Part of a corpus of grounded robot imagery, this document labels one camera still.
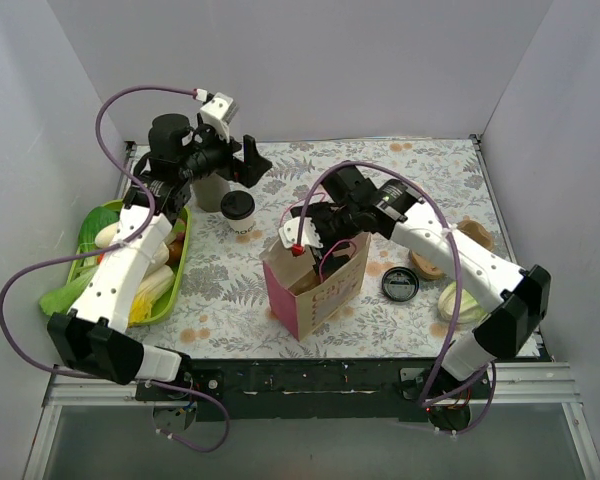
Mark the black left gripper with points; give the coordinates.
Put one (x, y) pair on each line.
(239, 163)

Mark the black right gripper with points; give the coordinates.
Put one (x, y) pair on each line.
(323, 239)

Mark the white paper coffee cup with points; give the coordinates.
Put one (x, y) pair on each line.
(242, 227)

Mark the kraft paper cakes bag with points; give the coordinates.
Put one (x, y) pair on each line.
(302, 314)

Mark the black plastic cup lid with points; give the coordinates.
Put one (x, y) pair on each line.
(237, 205)

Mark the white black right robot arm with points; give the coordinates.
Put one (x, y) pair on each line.
(514, 299)

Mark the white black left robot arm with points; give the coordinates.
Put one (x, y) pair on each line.
(91, 336)

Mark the grey straw holder cup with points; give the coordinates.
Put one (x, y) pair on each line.
(209, 192)

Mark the floral patterned table mat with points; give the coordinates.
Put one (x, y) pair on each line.
(222, 309)

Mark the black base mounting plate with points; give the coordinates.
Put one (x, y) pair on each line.
(309, 388)

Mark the brown cardboard cup carrier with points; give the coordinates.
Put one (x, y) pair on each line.
(472, 229)

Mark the green white cabbage on table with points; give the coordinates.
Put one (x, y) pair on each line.
(470, 311)

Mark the yellow napa cabbage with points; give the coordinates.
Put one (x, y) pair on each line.
(150, 291)

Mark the green bok choy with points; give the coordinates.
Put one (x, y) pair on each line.
(95, 221)

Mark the white radish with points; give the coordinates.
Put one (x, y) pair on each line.
(105, 237)

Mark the green plastic tray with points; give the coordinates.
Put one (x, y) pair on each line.
(161, 306)

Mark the long green napa cabbage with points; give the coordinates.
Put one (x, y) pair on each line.
(61, 299)

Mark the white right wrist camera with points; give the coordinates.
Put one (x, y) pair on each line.
(296, 235)

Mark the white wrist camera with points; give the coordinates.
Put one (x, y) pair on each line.
(296, 235)
(218, 110)

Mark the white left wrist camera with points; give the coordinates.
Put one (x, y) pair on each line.
(218, 110)

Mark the aluminium frame rail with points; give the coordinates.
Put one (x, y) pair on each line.
(516, 383)

